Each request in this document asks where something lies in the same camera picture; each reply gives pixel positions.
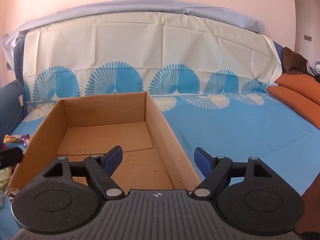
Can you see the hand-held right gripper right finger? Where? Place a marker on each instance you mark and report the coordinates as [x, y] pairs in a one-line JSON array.
[[202, 159]]

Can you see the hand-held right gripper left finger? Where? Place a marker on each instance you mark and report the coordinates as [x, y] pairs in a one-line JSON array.
[[113, 156]]

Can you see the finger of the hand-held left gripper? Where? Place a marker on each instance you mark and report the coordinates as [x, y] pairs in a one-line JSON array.
[[11, 156]]

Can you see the long yellow snack packet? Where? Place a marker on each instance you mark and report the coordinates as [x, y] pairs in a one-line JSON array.
[[11, 138]]

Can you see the cardboard box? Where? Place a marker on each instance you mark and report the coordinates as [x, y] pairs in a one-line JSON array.
[[105, 110]]

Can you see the green yellow snack packet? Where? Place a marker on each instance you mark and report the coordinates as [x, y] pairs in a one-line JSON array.
[[5, 177]]

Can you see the orange cushion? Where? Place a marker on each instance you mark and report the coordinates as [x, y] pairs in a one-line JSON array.
[[295, 90]]

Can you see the brown cloth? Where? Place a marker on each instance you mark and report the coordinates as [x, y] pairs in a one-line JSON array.
[[293, 60]]

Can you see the white folded cloth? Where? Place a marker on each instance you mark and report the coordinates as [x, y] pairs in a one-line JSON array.
[[315, 66]]

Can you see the pale blue plain sheet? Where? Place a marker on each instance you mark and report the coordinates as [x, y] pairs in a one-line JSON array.
[[125, 7]]

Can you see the wall switch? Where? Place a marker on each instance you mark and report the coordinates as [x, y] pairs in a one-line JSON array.
[[308, 37]]

